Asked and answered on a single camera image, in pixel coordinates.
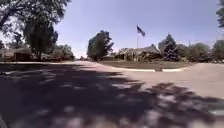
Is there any pale kerb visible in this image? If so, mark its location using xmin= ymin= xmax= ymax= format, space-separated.
xmin=94 ymin=62 xmax=192 ymax=74

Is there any conifer tree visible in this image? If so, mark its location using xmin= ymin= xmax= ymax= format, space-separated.
xmin=157 ymin=33 xmax=180 ymax=63

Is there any overhanging tree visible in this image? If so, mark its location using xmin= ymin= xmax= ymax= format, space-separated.
xmin=215 ymin=0 xmax=224 ymax=29

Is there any low house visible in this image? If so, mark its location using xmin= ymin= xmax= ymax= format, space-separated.
xmin=115 ymin=43 xmax=162 ymax=62
xmin=0 ymin=47 xmax=33 ymax=62

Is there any large shady tree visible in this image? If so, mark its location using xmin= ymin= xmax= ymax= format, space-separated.
xmin=0 ymin=0 xmax=72 ymax=62

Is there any row of trees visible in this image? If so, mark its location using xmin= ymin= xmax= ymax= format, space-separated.
xmin=176 ymin=39 xmax=224 ymax=63

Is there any grey asphalt road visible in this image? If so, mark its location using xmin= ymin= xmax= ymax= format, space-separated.
xmin=0 ymin=60 xmax=224 ymax=128

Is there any dark green tree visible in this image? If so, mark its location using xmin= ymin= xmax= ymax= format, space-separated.
xmin=86 ymin=29 xmax=115 ymax=62

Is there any grass island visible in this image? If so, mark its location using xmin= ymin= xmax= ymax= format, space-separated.
xmin=99 ymin=59 xmax=192 ymax=71

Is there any flagpole with flag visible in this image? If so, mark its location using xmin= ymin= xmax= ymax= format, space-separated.
xmin=135 ymin=24 xmax=147 ymax=51

